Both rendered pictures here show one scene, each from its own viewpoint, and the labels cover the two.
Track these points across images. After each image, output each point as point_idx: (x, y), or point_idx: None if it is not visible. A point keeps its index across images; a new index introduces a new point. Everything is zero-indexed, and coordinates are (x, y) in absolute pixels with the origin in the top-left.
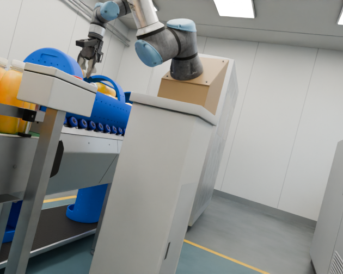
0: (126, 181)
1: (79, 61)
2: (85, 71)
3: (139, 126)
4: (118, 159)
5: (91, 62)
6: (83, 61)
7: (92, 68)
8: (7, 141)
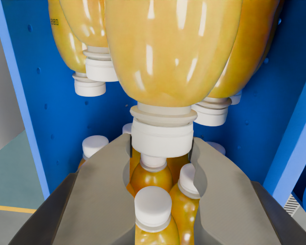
0: None
1: (254, 206)
2: (138, 144)
3: None
4: None
5: (74, 219)
6: (201, 219)
7: (76, 171)
8: None
